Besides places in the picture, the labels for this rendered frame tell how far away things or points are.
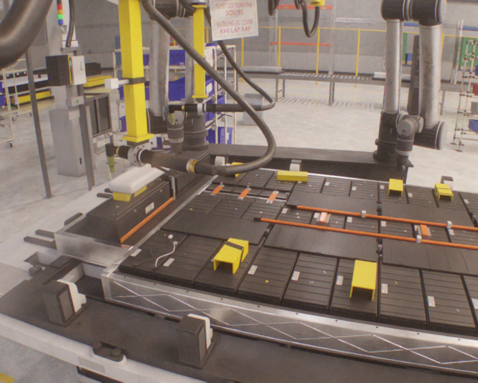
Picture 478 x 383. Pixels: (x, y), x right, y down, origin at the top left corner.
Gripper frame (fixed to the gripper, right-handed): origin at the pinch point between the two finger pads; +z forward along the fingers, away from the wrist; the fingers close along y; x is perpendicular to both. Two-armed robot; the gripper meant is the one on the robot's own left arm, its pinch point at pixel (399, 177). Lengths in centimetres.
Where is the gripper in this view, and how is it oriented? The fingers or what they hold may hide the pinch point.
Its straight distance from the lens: 269.1
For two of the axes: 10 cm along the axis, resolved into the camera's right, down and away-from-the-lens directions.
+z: 0.0, 9.3, 3.7
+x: -9.8, -0.6, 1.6
